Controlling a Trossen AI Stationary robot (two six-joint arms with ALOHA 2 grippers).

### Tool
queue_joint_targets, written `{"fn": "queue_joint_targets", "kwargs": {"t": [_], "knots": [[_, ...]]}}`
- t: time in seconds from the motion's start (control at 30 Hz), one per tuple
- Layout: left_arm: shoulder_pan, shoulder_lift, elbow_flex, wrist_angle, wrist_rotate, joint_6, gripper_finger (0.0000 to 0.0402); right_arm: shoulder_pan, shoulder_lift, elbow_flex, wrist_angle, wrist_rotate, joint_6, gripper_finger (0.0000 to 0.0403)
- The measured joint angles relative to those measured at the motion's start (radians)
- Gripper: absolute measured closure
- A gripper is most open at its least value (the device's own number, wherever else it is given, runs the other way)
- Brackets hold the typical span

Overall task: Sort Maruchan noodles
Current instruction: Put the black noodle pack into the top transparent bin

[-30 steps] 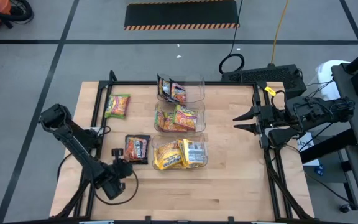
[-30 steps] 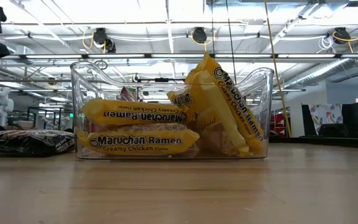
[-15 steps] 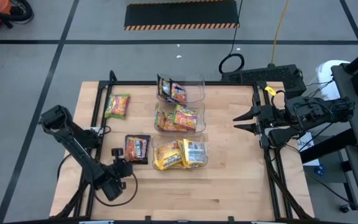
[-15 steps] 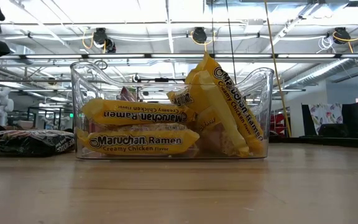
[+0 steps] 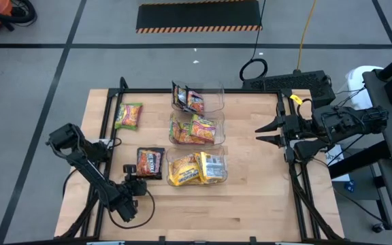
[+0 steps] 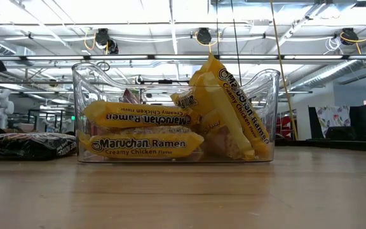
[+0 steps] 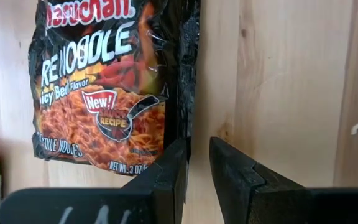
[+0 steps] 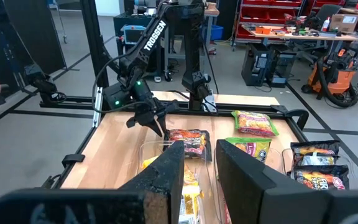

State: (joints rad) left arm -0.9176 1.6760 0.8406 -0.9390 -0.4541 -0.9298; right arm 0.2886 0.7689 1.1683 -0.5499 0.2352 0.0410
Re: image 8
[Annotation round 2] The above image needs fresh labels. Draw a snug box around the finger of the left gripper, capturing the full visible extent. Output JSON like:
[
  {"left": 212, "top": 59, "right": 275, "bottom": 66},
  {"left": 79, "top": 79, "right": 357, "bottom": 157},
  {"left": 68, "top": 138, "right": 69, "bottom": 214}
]
[
  {"left": 157, "top": 113, "right": 170, "bottom": 140},
  {"left": 144, "top": 119, "right": 163, "bottom": 138}
]

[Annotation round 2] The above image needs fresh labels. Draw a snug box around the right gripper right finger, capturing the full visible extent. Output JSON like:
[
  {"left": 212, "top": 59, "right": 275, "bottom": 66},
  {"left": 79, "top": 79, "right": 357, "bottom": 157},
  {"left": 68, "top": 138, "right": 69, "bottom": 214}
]
[{"left": 216, "top": 139, "right": 358, "bottom": 224}]

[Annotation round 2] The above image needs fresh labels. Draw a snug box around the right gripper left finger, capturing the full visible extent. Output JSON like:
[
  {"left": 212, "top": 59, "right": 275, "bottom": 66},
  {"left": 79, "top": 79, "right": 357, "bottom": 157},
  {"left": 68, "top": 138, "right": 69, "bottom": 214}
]
[{"left": 0, "top": 141, "right": 185, "bottom": 224}]

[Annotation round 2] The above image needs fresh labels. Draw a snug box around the black Maruchan fire noodle pack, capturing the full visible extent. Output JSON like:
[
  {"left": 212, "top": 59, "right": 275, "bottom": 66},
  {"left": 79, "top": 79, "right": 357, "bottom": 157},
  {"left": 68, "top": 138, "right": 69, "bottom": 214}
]
[
  {"left": 290, "top": 139, "right": 341, "bottom": 167},
  {"left": 287, "top": 164, "right": 351, "bottom": 190},
  {"left": 168, "top": 129, "right": 213, "bottom": 162}
]

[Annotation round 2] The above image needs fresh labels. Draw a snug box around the lime chili shrimp ramen pack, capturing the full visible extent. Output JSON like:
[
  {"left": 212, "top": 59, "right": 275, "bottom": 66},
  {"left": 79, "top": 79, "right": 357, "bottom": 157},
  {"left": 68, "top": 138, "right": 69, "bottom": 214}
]
[
  {"left": 224, "top": 136, "right": 272, "bottom": 163},
  {"left": 231, "top": 110, "right": 280, "bottom": 138}
]

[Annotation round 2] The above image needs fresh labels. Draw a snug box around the light blue screen device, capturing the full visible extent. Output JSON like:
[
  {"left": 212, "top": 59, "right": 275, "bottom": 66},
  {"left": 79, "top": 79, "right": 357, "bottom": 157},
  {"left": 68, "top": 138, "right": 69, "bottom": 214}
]
[{"left": 121, "top": 25, "right": 147, "bottom": 44}]

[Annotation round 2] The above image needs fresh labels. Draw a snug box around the blue plastic bin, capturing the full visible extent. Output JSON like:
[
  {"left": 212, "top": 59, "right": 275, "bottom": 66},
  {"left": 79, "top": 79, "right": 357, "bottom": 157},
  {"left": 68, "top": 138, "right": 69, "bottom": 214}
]
[{"left": 211, "top": 24, "right": 224, "bottom": 41}]

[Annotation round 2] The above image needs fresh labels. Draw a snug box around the black equipment case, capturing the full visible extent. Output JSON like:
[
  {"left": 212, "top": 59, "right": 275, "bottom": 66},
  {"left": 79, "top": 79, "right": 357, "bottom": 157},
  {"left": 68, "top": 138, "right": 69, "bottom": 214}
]
[
  {"left": 241, "top": 43, "right": 272, "bottom": 86},
  {"left": 268, "top": 49, "right": 298, "bottom": 88}
]

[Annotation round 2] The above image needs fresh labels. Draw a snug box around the black partition panel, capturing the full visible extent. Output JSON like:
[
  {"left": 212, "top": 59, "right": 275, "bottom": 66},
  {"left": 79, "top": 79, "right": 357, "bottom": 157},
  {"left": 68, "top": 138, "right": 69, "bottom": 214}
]
[{"left": 3, "top": 0, "right": 67, "bottom": 75}]

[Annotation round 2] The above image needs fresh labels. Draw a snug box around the orange shop vacuum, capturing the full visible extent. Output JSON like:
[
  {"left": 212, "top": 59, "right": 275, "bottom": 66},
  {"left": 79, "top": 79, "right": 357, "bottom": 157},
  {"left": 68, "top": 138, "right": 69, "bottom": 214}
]
[{"left": 301, "top": 49, "right": 358, "bottom": 108}]

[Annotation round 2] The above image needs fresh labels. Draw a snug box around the red bin shelving rack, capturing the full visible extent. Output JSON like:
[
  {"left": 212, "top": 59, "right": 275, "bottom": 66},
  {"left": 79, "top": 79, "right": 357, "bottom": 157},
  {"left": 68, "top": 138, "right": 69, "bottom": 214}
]
[{"left": 234, "top": 0, "right": 347, "bottom": 43}]

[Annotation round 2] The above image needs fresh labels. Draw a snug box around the red power drill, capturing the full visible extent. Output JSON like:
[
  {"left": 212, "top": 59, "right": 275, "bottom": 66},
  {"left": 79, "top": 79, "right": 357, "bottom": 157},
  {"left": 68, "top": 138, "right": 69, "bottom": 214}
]
[{"left": 284, "top": 14, "right": 307, "bottom": 35}]

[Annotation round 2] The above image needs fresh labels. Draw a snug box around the wooden workbench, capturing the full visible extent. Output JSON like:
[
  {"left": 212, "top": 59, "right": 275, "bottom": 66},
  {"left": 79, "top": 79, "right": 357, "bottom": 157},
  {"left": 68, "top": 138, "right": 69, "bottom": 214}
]
[{"left": 242, "top": 24, "right": 358, "bottom": 63}]

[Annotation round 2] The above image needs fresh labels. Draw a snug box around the cardboard box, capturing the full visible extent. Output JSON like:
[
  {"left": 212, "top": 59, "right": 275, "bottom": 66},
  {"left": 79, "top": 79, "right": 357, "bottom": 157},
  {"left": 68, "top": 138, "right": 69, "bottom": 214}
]
[{"left": 329, "top": 13, "right": 358, "bottom": 34}]

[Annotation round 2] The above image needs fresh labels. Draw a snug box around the black office chair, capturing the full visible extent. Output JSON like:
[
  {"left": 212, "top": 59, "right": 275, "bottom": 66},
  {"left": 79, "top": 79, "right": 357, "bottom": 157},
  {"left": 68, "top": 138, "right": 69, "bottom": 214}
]
[{"left": 317, "top": 3, "right": 343, "bottom": 23}]

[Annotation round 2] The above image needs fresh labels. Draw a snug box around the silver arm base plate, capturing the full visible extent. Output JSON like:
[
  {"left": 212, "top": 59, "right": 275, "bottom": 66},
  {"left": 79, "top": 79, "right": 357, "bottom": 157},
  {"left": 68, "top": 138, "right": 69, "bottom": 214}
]
[{"left": 203, "top": 90, "right": 218, "bottom": 112}]

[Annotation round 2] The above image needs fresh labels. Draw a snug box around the white bracket strip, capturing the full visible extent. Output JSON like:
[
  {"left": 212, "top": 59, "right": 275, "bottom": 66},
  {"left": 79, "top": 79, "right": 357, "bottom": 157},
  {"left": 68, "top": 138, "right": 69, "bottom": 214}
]
[{"left": 92, "top": 86, "right": 103, "bottom": 128}]

